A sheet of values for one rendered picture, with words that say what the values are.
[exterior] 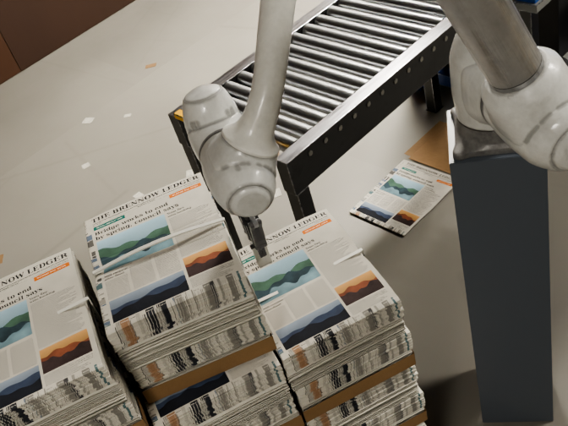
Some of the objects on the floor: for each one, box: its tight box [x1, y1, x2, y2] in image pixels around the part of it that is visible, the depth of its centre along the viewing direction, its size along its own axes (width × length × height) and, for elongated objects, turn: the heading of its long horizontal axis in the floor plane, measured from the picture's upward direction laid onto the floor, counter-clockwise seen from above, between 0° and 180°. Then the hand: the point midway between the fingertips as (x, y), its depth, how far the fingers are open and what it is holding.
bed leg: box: [287, 186, 316, 221], centre depth 244 cm, size 6×6×68 cm
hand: (260, 252), depth 164 cm, fingers closed
